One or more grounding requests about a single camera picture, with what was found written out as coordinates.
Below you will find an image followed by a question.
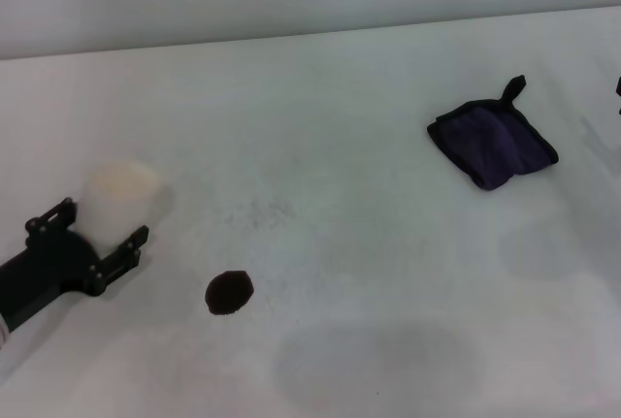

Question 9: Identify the purple rag with black trim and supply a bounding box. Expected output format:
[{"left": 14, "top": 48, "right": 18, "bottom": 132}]
[{"left": 426, "top": 74, "right": 561, "bottom": 193}]

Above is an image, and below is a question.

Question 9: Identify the white paper cup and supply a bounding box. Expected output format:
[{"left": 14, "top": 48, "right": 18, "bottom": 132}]
[{"left": 79, "top": 159, "right": 165, "bottom": 258}]

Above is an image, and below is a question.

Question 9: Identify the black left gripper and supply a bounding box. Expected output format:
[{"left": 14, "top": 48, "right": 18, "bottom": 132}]
[{"left": 0, "top": 197, "right": 151, "bottom": 333}]

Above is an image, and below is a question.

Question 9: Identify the black water stain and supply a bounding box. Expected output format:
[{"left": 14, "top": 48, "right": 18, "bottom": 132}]
[{"left": 204, "top": 270, "right": 256, "bottom": 317}]

